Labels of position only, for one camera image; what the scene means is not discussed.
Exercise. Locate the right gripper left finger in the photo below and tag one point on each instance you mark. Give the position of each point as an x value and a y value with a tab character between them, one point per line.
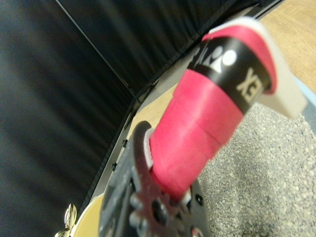
118	197

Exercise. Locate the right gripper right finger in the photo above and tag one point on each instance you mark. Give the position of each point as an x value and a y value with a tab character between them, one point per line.
148	197

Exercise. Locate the white bin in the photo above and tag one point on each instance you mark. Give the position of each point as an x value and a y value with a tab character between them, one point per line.
89	222

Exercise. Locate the blue litter tray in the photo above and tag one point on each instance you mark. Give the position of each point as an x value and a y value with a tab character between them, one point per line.
259	172

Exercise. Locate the black curtain stand pole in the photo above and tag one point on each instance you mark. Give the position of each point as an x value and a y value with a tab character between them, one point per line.
91	42

